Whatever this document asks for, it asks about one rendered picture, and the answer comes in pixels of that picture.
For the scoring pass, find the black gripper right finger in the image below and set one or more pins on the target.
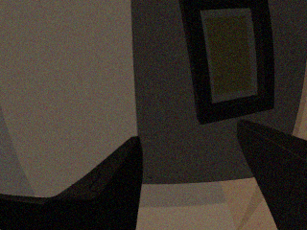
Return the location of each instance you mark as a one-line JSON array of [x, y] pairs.
[[278, 162]]

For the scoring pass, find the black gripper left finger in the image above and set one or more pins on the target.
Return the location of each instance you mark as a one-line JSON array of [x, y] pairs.
[[107, 198]]

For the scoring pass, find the black picture frame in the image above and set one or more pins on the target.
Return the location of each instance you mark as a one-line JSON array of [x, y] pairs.
[[230, 54]]

